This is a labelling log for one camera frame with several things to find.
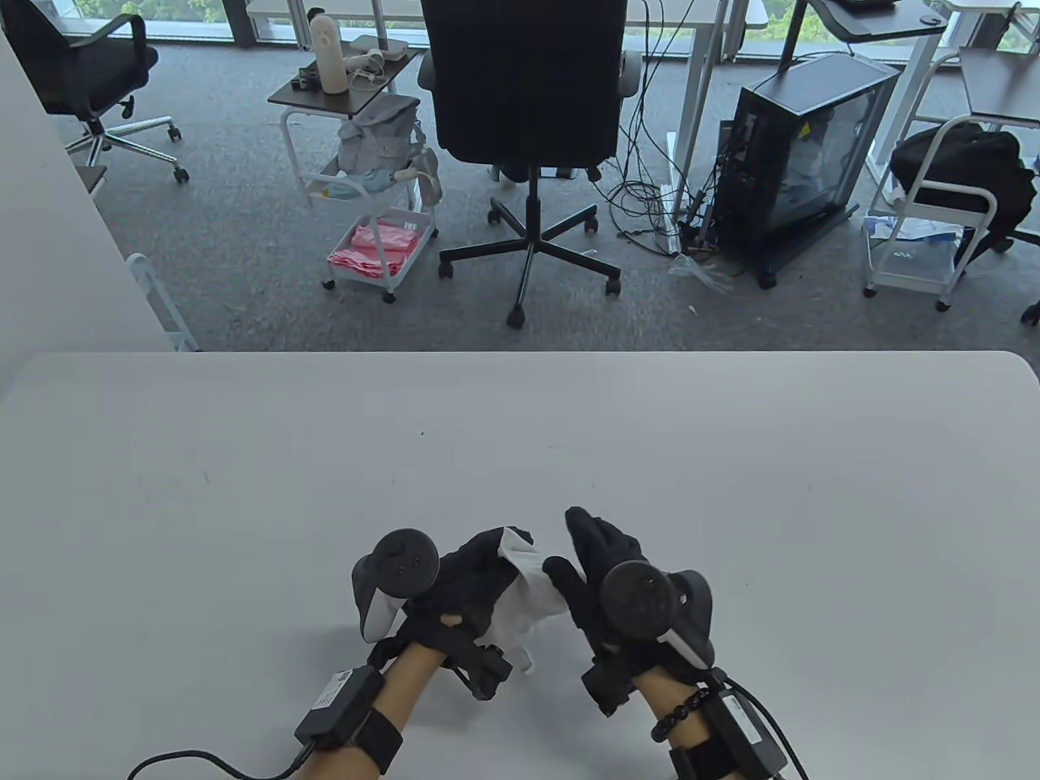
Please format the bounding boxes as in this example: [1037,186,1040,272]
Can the pink folded cloths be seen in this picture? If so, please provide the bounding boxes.
[328,223,423,280]

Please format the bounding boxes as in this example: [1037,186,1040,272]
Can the black wrist sensor box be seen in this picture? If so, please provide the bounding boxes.
[703,689,789,777]
[294,665,384,750]

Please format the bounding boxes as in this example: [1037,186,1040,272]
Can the grey handheld tracking controller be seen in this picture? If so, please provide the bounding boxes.
[351,529,440,643]
[600,561,716,669]

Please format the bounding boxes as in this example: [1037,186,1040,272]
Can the person's right forearm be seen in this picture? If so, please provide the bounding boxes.
[634,670,732,780]

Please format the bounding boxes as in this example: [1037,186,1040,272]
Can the black standing desk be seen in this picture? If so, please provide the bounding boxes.
[776,0,950,76]

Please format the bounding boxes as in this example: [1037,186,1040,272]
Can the tangle of black cables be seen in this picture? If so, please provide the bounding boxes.
[593,0,720,254]

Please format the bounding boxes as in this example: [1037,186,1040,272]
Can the white metal rack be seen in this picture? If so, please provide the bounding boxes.
[126,253,201,352]

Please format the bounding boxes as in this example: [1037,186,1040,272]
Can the dark-topped white-frame desk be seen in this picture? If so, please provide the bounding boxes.
[865,0,1040,189]

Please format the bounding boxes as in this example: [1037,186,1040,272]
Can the light blue pouch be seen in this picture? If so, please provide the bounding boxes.
[319,167,417,201]

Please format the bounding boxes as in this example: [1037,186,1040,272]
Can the white cart with dark top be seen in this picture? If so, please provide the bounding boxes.
[268,47,440,305]

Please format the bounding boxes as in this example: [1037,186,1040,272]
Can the grey backpack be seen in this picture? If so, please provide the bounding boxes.
[337,93,444,204]

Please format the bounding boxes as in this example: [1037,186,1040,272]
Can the flat white box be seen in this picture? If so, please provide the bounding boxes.
[351,34,410,63]

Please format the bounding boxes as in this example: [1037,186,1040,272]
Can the black high-back office chair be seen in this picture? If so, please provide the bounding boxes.
[417,0,643,330]

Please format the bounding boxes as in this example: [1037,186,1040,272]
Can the person's left forearm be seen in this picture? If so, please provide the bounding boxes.
[309,642,452,780]

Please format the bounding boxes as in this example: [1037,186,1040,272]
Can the white drawstring cloth bag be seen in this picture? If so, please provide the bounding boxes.
[479,526,570,674]

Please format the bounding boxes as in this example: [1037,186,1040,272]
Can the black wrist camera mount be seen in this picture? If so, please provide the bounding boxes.
[581,650,643,717]
[443,626,514,701]

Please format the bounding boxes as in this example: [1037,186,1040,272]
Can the person's left hand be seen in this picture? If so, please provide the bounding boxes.
[370,526,535,663]

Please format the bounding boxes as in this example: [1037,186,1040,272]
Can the person's right hand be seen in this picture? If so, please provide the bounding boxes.
[542,506,716,683]

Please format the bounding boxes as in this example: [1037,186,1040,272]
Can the black computer tower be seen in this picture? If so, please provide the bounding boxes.
[715,53,903,289]

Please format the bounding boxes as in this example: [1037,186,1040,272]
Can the dark bead bracelet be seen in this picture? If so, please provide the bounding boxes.
[650,687,708,742]

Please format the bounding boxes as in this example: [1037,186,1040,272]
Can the black wrist strap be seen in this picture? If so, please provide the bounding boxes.
[353,709,405,774]
[668,735,761,780]

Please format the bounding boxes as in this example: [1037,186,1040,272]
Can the white rolling cart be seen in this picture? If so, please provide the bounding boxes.
[863,114,1000,312]

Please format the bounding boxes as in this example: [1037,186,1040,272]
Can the black bag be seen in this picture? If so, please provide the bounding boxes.
[890,122,1039,265]

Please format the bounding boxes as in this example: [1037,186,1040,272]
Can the clear plastic wrapper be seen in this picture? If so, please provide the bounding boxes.
[668,253,736,293]

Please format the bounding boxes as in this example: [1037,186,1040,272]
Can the cream cylindrical device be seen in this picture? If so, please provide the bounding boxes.
[310,14,352,94]

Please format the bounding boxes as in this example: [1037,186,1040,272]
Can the black chrome-base office chair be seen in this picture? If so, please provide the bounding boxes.
[0,0,190,184]

